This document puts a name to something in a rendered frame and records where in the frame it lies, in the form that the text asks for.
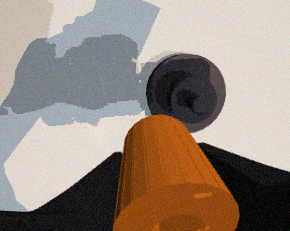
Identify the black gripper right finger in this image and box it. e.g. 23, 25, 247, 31
198, 142, 290, 231

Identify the orange knob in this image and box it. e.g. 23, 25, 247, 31
113, 115, 241, 231

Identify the dark grey round pedestal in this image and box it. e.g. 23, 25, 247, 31
146, 54, 226, 134

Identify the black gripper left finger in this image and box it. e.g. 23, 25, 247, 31
0, 151, 122, 231

